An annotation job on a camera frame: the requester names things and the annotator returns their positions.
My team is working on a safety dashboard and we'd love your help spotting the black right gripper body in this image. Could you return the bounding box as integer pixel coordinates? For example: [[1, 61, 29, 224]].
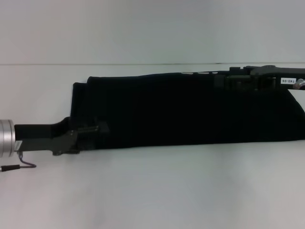
[[245, 64, 305, 92]]

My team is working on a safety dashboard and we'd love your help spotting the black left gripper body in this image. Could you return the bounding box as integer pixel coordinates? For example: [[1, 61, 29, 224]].
[[14, 116, 82, 157]]

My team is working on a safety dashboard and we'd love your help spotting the left wrist cable with plug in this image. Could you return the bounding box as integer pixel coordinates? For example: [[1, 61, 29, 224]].
[[0, 152, 37, 173]]

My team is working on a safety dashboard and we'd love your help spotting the black t-shirt with white print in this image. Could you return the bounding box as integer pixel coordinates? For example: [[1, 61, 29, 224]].
[[71, 70, 305, 153]]

